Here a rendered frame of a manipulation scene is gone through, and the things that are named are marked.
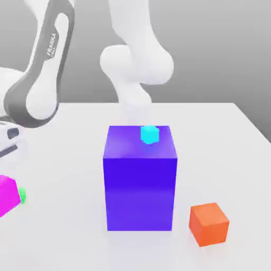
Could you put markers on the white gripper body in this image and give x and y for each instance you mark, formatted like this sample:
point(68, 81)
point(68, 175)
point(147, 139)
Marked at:
point(12, 149)

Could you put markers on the large blue box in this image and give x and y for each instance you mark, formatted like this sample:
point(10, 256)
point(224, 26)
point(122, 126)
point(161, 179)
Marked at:
point(139, 190)

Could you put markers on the small cyan cube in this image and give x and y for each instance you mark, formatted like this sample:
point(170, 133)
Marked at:
point(149, 134)

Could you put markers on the large orange box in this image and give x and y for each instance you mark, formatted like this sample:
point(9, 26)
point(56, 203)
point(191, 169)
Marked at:
point(208, 226)

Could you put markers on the small green cube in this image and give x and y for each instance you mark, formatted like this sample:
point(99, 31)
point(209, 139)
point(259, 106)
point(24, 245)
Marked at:
point(22, 195)

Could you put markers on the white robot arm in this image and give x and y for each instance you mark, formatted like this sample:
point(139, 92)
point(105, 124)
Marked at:
point(135, 63)

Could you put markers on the large magenta box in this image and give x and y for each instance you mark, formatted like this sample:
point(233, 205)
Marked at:
point(7, 194)

